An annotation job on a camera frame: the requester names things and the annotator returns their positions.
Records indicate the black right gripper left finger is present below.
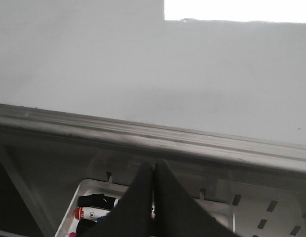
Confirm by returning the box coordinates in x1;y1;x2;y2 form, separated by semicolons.
82;163;153;237

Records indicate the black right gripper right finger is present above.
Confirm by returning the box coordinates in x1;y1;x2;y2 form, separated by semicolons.
154;160;237;237

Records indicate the black capped marker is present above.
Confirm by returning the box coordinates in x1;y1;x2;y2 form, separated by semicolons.
77;194;119;210

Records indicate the white plastic marker tray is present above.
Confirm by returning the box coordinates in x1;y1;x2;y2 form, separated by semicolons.
55;179;236;237

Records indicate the red capped white marker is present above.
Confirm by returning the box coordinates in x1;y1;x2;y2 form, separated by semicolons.
74;207;110;221

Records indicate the white pegboard panel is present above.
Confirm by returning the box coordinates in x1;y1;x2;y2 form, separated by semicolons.
231;191;306;237

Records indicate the white whiteboard with grey frame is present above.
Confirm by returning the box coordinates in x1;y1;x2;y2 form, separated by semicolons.
0;0;306;172

